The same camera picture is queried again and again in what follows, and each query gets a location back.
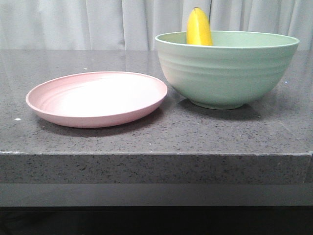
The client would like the pink plate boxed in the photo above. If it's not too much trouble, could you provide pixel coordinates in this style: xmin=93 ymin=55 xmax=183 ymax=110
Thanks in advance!
xmin=26 ymin=71 xmax=167 ymax=128

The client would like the yellow banana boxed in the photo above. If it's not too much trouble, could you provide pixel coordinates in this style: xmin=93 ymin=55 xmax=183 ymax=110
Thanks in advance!
xmin=186 ymin=7 xmax=213 ymax=46

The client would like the white curtain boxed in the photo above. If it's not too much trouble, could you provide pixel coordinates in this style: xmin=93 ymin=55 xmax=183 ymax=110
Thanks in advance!
xmin=0 ymin=0 xmax=313 ymax=50

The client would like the green bowl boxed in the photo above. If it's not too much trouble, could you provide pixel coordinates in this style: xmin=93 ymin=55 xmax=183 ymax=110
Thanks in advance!
xmin=156 ymin=31 xmax=299 ymax=110

